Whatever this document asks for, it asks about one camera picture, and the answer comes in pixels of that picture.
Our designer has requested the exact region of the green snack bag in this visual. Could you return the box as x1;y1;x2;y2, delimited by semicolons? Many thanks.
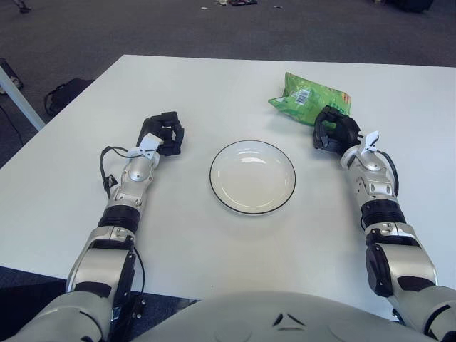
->
267;71;354;128

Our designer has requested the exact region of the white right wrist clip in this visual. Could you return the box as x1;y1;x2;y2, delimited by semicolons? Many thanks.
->
358;130;380;156

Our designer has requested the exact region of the large black floor object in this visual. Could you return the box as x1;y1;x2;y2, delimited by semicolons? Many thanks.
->
387;0;435;14

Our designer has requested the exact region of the black bag on floor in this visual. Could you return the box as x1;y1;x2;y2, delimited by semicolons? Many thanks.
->
43;78;95;117

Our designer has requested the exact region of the white plate black rim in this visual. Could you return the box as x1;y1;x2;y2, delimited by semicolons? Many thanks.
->
209;140;297;216

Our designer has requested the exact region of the black bolted waist bracket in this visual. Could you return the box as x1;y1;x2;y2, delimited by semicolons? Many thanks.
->
110;292;147;321

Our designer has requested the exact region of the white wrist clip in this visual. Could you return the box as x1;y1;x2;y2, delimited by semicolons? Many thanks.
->
358;130;380;156
128;134;165;160

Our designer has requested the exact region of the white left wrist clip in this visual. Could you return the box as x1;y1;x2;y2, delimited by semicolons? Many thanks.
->
128;134;165;160

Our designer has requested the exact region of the grey robot torso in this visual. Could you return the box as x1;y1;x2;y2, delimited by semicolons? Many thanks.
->
133;289;430;342

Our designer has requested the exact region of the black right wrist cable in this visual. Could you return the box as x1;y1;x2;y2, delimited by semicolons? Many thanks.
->
376;150;400;197

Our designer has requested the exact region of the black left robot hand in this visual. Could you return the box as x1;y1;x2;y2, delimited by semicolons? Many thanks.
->
137;111;187;157

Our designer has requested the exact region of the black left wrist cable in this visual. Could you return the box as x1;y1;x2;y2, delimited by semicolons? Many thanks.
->
99;145;133;200

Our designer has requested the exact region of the white table leg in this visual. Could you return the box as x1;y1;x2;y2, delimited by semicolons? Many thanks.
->
0;66;46;133

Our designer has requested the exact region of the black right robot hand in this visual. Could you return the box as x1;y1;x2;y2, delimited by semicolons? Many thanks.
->
311;105;361;152

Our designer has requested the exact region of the thin black upper arm cable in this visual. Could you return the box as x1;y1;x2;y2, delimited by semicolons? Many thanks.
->
129;244;147;311

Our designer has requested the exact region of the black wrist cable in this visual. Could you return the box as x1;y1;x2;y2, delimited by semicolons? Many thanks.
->
376;150;400;197
99;145;133;200

